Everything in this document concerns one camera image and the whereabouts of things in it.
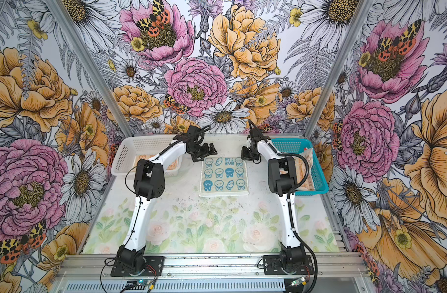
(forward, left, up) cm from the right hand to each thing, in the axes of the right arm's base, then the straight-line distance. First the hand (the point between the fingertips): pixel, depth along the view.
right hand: (244, 161), depth 108 cm
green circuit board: (-57, +43, 0) cm, 71 cm away
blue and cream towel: (-10, +12, -1) cm, 16 cm away
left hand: (-1, +19, +4) cm, 20 cm away
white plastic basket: (+5, +67, +8) cm, 67 cm away
